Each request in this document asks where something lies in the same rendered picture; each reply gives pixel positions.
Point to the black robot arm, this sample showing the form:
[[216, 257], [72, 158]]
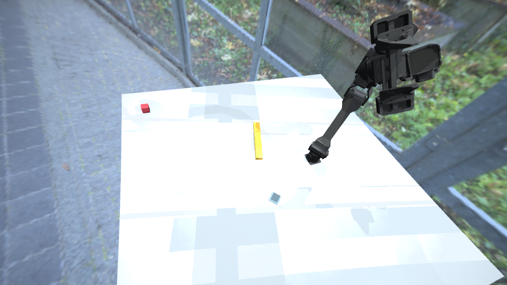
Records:
[[421, 64]]

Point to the small red cube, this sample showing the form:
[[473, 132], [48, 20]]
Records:
[[145, 108]]

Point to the yellow bar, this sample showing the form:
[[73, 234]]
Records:
[[257, 141]]

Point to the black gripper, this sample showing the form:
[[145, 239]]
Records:
[[392, 33]]

